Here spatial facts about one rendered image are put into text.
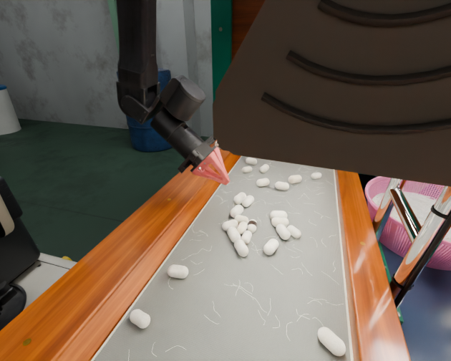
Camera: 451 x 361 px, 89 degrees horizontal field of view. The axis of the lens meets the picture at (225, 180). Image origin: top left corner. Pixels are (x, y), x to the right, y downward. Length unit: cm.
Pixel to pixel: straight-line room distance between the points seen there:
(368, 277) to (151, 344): 32
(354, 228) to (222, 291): 28
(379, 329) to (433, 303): 22
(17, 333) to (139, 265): 16
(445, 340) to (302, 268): 23
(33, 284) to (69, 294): 79
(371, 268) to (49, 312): 47
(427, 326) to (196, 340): 38
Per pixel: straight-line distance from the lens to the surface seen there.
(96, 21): 372
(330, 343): 37
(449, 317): 59
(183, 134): 48
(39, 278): 123
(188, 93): 45
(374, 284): 44
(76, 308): 41
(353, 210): 57
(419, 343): 53
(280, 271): 43
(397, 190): 51
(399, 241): 61
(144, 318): 37
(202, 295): 40
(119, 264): 43
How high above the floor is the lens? 107
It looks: 30 degrees down
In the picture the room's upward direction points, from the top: straight up
